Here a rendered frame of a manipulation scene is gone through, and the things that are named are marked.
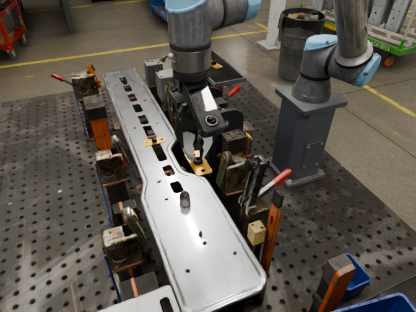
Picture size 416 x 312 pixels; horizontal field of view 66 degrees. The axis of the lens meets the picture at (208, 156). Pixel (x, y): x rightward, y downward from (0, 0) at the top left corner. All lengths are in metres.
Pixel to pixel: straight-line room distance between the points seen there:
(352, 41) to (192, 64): 0.63
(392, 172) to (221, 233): 2.23
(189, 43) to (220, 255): 0.53
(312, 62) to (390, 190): 1.71
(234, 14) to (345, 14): 0.47
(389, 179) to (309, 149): 1.55
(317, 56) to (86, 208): 1.09
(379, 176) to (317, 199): 1.44
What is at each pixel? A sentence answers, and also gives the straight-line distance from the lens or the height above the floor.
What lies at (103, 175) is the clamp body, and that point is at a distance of 1.16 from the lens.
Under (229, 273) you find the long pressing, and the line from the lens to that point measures 0.84.
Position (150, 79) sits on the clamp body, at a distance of 1.74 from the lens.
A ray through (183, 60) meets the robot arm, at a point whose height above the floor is 1.50.
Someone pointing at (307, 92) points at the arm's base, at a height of 1.14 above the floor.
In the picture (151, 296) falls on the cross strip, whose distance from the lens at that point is 0.82.
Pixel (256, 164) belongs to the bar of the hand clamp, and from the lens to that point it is 0.80.
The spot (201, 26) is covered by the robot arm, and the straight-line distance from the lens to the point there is 0.57.
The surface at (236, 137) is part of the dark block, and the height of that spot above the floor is 1.12.
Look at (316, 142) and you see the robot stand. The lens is 1.41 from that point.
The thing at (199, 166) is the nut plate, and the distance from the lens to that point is 0.72.
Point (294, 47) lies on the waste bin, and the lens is 3.91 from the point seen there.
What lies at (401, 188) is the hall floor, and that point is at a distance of 2.85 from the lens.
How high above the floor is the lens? 1.72
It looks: 39 degrees down
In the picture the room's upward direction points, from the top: straight up
